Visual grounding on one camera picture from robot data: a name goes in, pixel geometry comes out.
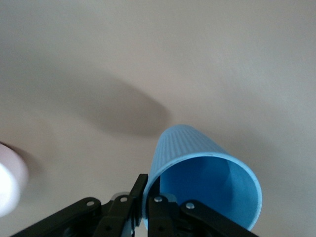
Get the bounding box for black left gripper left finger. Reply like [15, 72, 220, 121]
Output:
[9, 173, 149, 237]

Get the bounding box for pink bowl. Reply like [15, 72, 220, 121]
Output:
[0, 142, 30, 218]

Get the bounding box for blue ribbed plastic cup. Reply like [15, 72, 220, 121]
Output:
[142, 124, 263, 232]

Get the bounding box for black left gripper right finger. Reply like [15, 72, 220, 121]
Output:
[146, 193, 261, 237]

